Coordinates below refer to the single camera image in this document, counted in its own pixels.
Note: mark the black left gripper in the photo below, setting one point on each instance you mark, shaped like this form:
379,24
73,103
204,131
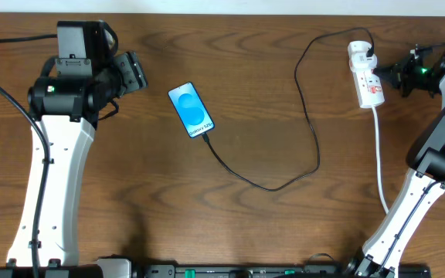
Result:
130,72

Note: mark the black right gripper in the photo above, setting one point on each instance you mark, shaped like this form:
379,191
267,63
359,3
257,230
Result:
397,73

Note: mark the blue Galaxy smartphone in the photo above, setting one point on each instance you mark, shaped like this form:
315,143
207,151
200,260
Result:
191,110

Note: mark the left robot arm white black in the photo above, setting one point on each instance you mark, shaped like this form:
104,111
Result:
66,103

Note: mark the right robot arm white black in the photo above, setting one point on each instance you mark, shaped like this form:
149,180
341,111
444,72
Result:
425,179

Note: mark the white power strip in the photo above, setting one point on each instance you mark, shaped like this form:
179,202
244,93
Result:
368,85

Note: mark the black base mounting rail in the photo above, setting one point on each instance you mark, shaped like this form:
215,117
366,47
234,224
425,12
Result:
311,270

